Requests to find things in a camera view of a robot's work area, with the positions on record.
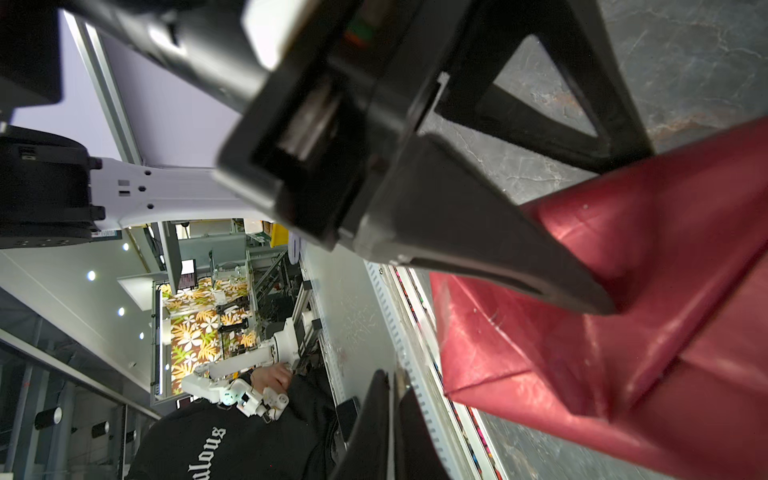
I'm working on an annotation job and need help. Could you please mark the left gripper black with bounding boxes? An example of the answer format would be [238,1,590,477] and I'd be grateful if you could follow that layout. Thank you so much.
[215,1,471,249]

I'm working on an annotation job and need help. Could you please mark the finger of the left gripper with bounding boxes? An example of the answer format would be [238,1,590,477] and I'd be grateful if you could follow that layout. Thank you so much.
[435,1,654,174]
[350,134,617,315]

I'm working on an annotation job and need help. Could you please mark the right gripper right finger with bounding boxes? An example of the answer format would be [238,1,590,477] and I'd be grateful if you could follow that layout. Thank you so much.
[393,371,449,480]

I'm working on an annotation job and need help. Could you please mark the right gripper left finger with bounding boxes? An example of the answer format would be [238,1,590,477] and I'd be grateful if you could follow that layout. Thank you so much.
[331,370,391,480]

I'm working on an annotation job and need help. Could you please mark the dark red wrapping paper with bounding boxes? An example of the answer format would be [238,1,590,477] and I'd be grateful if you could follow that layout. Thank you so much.
[431,119,767,479]

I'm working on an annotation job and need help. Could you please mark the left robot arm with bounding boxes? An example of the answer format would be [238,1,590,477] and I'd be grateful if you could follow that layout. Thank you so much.
[1,1,654,315]

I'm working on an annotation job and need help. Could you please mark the person in black shirt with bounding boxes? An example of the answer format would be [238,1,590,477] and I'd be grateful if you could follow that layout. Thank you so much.
[126,366,338,479]

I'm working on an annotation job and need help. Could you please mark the aluminium front rail frame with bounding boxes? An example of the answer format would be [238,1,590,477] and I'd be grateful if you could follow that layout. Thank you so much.
[301,245,508,479]

